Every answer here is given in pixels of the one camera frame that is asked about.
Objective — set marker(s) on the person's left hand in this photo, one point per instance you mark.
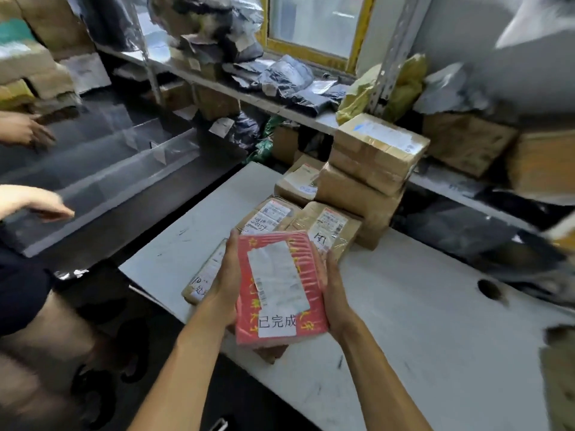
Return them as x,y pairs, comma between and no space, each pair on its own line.
224,287

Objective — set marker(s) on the person's right hand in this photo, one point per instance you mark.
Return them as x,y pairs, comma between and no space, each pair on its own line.
339,305

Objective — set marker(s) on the pink printed parcel box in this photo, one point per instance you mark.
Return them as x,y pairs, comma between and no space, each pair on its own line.
283,318

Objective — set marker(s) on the pile of cardboard parcels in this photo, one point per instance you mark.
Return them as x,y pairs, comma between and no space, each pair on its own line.
373,143
40,62

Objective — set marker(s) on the green-taped cardboard box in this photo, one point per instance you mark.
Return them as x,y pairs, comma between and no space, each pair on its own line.
559,377

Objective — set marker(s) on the person's left forearm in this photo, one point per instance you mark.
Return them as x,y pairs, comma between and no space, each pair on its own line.
179,377

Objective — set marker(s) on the person's right forearm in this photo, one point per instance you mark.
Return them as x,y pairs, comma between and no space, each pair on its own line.
382,381

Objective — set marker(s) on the dark grey plastic mailer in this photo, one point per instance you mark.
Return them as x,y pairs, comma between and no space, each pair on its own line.
471,237

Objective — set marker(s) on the green plastic bag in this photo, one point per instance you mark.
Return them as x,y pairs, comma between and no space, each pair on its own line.
267,143

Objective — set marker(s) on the black plastic mailer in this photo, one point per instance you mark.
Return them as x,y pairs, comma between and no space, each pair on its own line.
242,130

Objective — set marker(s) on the grey metal shelf rack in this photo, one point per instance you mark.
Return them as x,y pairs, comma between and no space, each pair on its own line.
397,53
269,107

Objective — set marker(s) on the small handwritten cardboard box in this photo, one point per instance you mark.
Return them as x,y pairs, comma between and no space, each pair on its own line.
467,143

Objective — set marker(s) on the olive yellow bag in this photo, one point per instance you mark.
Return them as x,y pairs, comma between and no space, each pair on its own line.
359,98

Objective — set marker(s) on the white foam box yellow tape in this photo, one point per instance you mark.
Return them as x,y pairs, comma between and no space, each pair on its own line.
563,235

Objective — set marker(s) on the crumpled grey plastic bag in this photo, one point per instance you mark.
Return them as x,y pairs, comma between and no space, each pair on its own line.
444,89

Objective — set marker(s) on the large yellow-taped cardboard box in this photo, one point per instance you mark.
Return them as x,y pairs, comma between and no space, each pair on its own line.
543,166

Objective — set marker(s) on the yellow framed window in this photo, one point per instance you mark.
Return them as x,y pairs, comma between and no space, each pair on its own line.
310,55

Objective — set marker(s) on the pile of grey mailer bags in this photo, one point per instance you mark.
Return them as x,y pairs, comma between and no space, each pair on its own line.
202,22

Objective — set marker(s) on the black paper bags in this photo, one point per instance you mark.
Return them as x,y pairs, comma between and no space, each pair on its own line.
110,17

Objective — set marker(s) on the light blue box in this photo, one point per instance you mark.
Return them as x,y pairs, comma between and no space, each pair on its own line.
15,31

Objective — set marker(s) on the white hanging plastic bag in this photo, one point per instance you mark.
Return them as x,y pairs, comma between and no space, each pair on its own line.
539,17

